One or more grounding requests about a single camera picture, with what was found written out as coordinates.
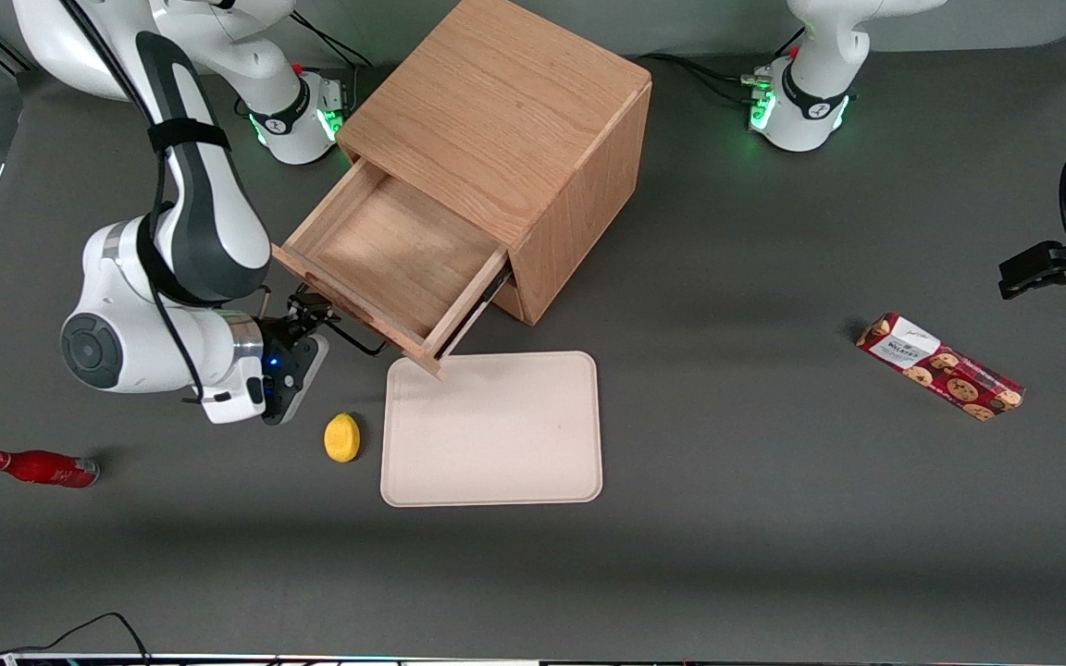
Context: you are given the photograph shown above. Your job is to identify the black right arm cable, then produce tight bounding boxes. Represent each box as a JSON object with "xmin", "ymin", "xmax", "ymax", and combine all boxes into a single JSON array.
[{"xmin": 61, "ymin": 0, "xmax": 212, "ymax": 404}]

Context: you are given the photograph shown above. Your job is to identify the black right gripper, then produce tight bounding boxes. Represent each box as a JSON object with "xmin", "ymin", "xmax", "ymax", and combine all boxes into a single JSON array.
[{"xmin": 258, "ymin": 289, "xmax": 343, "ymax": 427}]

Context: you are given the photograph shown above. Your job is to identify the beige rectangular tray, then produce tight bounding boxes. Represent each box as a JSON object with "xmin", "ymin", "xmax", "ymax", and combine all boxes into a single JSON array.
[{"xmin": 380, "ymin": 351, "xmax": 604, "ymax": 509}]

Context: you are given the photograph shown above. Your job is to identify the oak wooden drawer cabinet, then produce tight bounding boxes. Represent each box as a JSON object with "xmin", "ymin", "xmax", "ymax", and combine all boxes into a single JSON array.
[{"xmin": 337, "ymin": 0, "xmax": 654, "ymax": 327}]

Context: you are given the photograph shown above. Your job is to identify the red cookie box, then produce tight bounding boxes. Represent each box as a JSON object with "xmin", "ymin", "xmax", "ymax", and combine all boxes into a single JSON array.
[{"xmin": 856, "ymin": 312, "xmax": 1025, "ymax": 423}]

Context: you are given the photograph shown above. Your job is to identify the black right arm base cables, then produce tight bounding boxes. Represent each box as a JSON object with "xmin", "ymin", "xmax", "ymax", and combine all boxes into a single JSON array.
[{"xmin": 292, "ymin": 14, "xmax": 378, "ymax": 71}]

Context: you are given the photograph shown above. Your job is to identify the black arm base cables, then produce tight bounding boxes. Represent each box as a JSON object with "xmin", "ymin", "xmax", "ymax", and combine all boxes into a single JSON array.
[
  {"xmin": 292, "ymin": 14, "xmax": 378, "ymax": 71},
  {"xmin": 638, "ymin": 52, "xmax": 775, "ymax": 108}
]

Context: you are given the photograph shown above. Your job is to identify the black left arm base cables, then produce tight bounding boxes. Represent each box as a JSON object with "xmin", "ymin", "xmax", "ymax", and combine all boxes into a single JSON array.
[{"xmin": 638, "ymin": 52, "xmax": 775, "ymax": 108}]

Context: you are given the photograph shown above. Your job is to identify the yellow lemon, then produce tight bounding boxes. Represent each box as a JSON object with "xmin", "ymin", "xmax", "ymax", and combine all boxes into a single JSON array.
[{"xmin": 324, "ymin": 413, "xmax": 362, "ymax": 463}]

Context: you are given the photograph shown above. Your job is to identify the thin black floor cable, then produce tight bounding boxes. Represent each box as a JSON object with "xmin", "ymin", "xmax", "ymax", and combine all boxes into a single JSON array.
[{"xmin": 0, "ymin": 611, "xmax": 153, "ymax": 665}]

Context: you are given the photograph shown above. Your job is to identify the red soda bottle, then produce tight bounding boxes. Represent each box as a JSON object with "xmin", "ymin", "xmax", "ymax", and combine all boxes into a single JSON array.
[{"xmin": 0, "ymin": 450, "xmax": 101, "ymax": 489}]

